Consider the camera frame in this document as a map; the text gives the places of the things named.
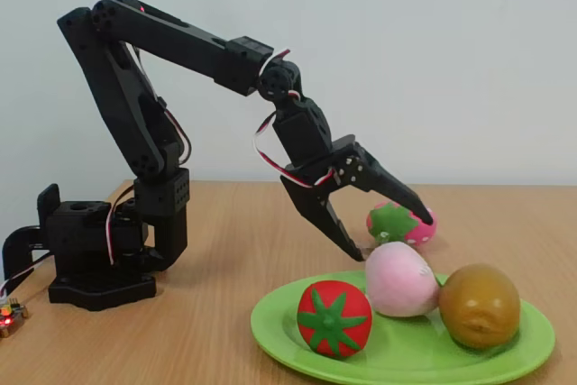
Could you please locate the pink plush peach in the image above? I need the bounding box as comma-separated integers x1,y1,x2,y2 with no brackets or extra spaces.
364,242,442,318

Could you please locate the green oval plate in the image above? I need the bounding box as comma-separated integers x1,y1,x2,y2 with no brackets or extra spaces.
250,270,556,381

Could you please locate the pink toy strawberry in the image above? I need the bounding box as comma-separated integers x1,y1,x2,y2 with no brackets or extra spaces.
365,200,438,246

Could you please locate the red toy tomato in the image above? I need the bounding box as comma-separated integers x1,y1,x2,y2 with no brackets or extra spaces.
296,280,374,359

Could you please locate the brown toy kiwi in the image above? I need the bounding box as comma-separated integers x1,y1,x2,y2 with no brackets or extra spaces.
439,262,521,350

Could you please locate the black table clamp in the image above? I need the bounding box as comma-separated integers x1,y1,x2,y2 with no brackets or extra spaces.
2,225,49,280

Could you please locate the small circuit board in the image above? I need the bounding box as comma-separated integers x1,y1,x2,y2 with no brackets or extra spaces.
0,297,31,339

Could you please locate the white red gripper servo wire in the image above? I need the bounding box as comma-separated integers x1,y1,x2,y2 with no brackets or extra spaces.
253,109,338,188

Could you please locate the white red base servo wire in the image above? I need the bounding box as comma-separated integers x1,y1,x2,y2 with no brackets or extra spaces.
106,181,139,265

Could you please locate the white red board wire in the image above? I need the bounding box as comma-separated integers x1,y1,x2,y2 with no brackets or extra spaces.
0,252,53,301

